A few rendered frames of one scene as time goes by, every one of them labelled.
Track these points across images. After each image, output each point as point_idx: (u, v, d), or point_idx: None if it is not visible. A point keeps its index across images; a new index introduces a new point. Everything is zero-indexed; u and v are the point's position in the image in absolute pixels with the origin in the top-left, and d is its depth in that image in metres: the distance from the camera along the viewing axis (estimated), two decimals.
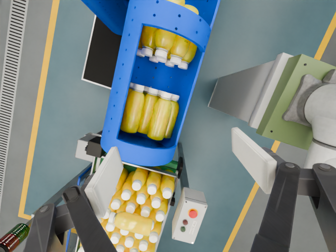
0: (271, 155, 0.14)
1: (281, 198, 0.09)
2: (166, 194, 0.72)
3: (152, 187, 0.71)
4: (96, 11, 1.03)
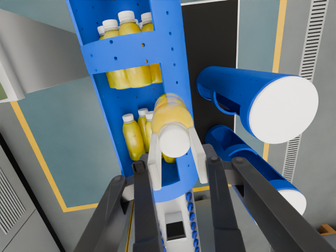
0: (210, 150, 0.16)
1: (218, 188, 0.11)
2: (178, 142, 0.20)
3: None
4: (233, 69, 1.02)
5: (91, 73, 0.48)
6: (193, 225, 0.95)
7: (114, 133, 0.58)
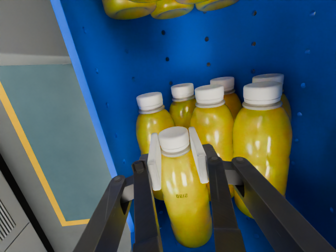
0: (210, 150, 0.16)
1: (218, 188, 0.11)
2: (175, 131, 0.21)
3: None
4: None
5: None
6: None
7: (114, 140, 0.22)
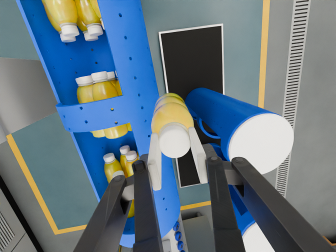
0: (210, 150, 0.16)
1: (218, 188, 0.11)
2: (119, 173, 0.59)
3: (176, 157, 0.21)
4: (217, 95, 1.05)
5: None
6: None
7: (94, 176, 0.59)
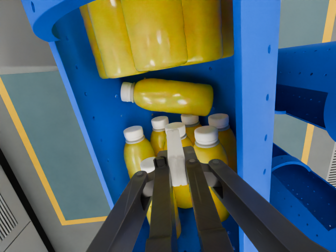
0: (191, 152, 0.16)
1: (199, 189, 0.11)
2: (152, 161, 0.31)
3: (120, 89, 0.32)
4: (285, 47, 0.71)
5: (53, 41, 0.21)
6: None
7: (106, 164, 0.31)
